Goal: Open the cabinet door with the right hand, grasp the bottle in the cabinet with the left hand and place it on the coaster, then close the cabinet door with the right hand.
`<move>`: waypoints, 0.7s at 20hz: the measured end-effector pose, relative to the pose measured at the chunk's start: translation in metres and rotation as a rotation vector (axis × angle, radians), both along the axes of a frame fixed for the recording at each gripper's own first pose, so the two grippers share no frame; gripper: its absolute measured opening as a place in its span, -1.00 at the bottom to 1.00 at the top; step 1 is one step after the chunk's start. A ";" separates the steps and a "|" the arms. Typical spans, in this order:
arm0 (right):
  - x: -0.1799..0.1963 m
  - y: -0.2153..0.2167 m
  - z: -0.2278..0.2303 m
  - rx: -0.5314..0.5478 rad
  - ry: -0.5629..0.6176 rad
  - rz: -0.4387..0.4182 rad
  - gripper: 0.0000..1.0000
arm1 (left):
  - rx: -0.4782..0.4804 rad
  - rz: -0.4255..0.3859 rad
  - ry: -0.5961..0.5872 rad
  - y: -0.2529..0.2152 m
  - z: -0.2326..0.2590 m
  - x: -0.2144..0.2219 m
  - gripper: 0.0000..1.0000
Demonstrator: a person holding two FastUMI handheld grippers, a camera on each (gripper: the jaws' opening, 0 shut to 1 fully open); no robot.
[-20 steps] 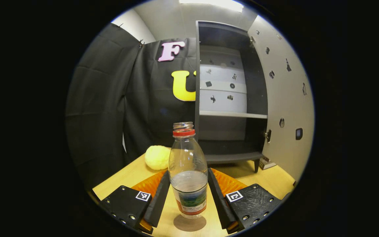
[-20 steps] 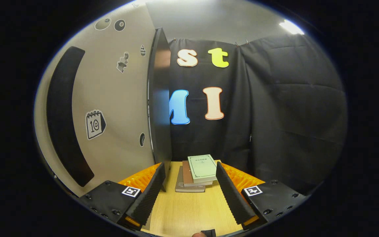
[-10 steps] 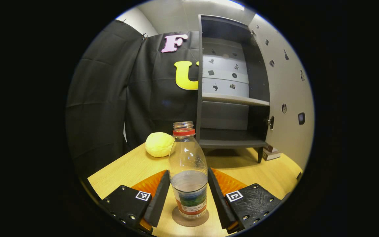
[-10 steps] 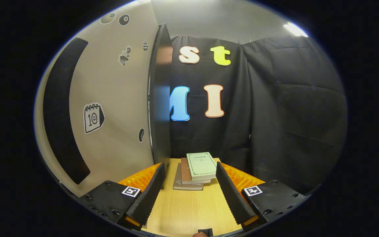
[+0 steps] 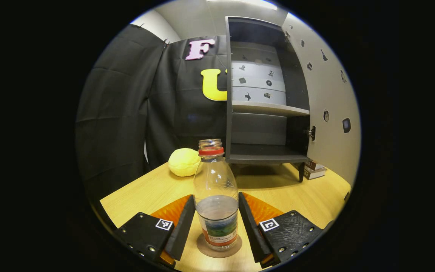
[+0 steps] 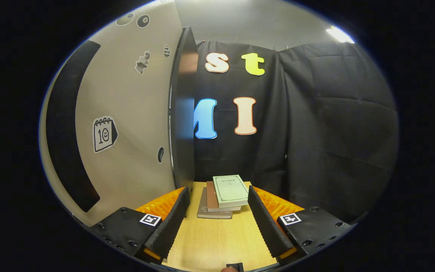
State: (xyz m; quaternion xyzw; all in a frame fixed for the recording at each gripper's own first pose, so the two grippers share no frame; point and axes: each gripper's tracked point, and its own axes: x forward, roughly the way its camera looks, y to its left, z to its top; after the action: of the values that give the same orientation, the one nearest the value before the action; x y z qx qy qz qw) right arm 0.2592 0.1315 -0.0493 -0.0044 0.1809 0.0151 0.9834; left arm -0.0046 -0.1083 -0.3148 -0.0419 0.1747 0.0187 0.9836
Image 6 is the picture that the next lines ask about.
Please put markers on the green book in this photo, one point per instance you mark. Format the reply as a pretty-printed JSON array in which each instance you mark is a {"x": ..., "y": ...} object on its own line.
[{"x": 230, "y": 190}]

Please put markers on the brown book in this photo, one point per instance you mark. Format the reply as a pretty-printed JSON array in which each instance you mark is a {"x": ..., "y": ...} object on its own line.
[{"x": 210, "y": 198}]

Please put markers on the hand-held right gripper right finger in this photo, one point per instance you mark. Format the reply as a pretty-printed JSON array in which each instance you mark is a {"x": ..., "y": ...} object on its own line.
[{"x": 266, "y": 226}]

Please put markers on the grey cabinet door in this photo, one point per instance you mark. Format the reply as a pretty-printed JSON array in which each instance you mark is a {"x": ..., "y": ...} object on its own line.
[{"x": 127, "y": 94}]

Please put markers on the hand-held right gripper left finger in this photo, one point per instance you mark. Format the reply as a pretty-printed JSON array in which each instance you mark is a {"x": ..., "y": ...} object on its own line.
[{"x": 170, "y": 223}]

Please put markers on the black backdrop cloth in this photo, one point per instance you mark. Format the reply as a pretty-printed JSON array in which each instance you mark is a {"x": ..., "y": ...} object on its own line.
[{"x": 334, "y": 132}]

